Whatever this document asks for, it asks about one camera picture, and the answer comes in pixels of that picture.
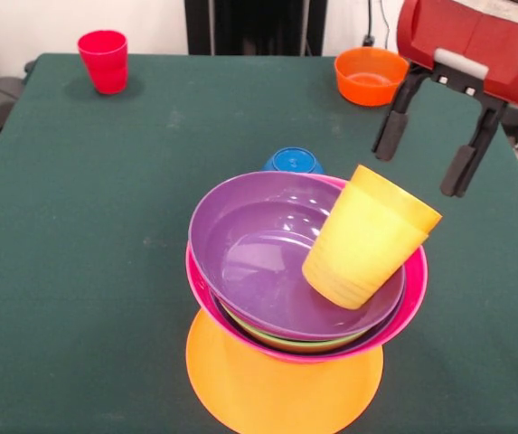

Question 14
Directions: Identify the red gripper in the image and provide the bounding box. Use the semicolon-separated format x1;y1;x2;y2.
371;0;518;199

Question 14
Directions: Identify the orange plastic cup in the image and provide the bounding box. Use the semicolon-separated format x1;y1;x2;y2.
347;164;444;236

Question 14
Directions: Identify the small red-orange plastic bowl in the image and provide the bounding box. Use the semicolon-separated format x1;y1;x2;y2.
334;46;410;108

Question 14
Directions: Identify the large pink plastic bowl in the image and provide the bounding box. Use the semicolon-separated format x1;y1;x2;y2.
184;175;429;364

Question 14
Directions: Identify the yellow plastic cup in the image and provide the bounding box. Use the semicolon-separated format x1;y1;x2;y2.
301;187;430;311

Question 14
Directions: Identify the blue plastic bowl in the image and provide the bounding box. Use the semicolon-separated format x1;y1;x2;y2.
260;146;326;175

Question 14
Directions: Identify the purple plastic bowl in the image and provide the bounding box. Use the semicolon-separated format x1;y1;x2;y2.
211;288;408;356
187;171;407;343

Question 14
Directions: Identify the light green plastic bowl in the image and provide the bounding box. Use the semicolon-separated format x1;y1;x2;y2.
221;311;368;354

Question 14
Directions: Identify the large orange plastic bowl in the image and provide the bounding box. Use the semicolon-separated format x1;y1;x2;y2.
184;307;384;434

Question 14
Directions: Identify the red plastic cup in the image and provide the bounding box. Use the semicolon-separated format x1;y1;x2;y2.
77;29;129;96

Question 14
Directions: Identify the dark green tablecloth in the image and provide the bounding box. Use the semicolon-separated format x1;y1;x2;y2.
0;52;518;434

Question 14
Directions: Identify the black hanging cable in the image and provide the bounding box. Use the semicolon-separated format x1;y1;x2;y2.
360;0;391;49

